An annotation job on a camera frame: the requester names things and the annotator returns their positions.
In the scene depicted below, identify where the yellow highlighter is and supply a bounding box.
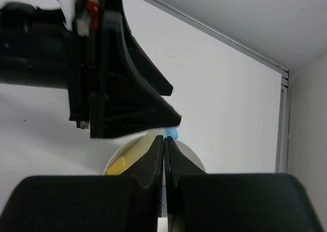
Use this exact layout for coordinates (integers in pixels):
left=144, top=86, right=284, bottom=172
left=103, top=133, right=156, bottom=175

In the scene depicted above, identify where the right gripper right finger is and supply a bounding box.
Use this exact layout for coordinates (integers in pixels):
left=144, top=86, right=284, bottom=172
left=163, top=137, right=323, bottom=231

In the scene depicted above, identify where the blue highlighter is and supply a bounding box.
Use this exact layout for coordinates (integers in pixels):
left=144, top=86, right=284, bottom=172
left=164, top=127, right=178, bottom=140

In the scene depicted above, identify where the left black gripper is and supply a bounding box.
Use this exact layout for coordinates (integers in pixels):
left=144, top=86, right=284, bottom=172
left=1, top=0, right=109, bottom=129

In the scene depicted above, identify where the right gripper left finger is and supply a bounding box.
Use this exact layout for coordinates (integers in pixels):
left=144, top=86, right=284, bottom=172
left=1, top=135, right=164, bottom=231

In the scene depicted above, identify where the white round divided container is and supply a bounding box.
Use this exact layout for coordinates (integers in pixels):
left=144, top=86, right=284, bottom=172
left=102, top=131, right=207, bottom=176

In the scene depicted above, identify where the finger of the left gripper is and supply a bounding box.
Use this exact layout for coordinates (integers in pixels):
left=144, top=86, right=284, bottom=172
left=89, top=92, right=181, bottom=139
left=105, top=0, right=173, bottom=96

